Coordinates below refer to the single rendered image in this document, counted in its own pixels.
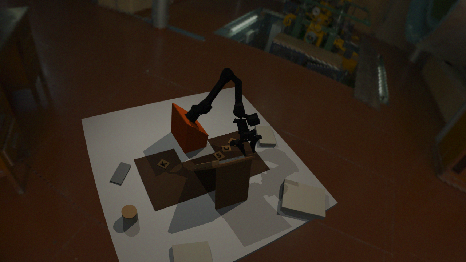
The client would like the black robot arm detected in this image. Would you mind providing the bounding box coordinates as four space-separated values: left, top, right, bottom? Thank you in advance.
185 68 260 140

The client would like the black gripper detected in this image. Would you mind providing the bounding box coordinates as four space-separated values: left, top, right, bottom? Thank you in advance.
230 127 262 156

